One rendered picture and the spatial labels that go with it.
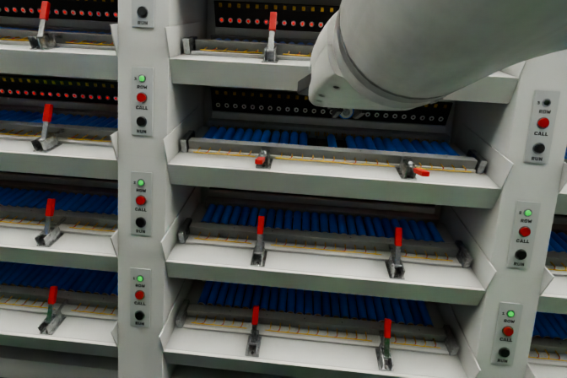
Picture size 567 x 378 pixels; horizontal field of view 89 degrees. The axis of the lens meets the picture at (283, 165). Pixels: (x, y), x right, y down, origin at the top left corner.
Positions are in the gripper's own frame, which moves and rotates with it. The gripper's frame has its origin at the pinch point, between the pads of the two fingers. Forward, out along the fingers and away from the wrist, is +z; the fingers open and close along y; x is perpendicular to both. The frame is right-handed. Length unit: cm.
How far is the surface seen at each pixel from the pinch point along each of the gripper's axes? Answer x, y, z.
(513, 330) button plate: 35, -36, 21
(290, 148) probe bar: 4.2, 6.5, 22.9
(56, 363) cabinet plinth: 55, 56, 31
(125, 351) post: 47, 38, 25
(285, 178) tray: 9.9, 7.1, 19.8
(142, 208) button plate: 17.3, 34.0, 20.8
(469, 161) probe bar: 4.7, -27.6, 22.1
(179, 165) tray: 8.7, 27.0, 19.8
